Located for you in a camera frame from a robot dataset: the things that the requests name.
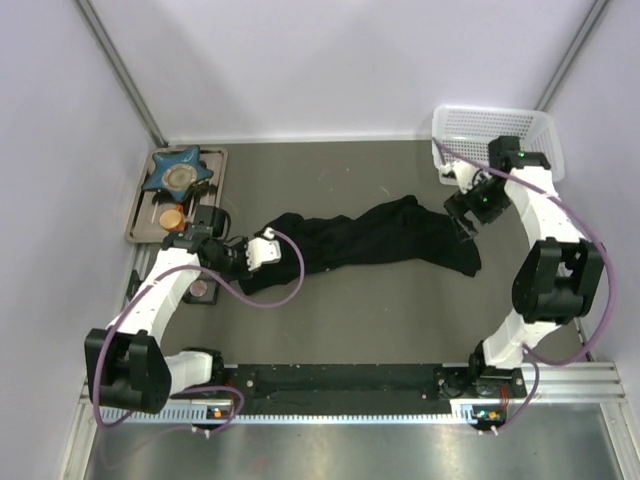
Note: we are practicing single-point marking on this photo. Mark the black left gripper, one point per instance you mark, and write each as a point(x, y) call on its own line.
point(239, 257)

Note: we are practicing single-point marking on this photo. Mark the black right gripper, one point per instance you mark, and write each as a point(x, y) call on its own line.
point(458, 210)

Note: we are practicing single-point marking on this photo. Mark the black floral t-shirt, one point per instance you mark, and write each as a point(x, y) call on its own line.
point(395, 231)

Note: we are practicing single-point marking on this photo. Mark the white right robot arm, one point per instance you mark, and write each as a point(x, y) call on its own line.
point(559, 277)

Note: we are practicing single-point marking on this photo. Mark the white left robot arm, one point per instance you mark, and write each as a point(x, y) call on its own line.
point(125, 366)

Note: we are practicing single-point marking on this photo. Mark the black box with pink brooch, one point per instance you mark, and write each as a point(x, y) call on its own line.
point(202, 292)

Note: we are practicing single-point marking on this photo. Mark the orange cup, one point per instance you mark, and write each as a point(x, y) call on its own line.
point(172, 220)

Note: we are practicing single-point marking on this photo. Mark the brown rectangular tray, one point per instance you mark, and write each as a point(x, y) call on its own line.
point(143, 226)

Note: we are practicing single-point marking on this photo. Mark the white perforated plastic basket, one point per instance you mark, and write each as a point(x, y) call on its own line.
point(468, 130)

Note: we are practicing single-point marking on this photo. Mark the blue star-shaped dish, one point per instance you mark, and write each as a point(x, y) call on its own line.
point(177, 172)

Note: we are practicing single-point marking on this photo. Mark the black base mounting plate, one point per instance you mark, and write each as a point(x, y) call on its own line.
point(434, 381)

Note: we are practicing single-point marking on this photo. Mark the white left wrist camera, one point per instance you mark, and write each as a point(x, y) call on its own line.
point(264, 249)

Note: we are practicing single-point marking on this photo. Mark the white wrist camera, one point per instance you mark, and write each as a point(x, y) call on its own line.
point(264, 249)
point(463, 173)

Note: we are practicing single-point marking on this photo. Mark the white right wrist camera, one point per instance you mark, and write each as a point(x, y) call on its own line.
point(463, 173)

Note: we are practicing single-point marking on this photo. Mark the grey slotted cable duct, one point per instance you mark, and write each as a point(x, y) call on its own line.
point(215, 412)

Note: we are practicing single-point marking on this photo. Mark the aluminium frame rail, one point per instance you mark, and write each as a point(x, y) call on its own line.
point(571, 425)

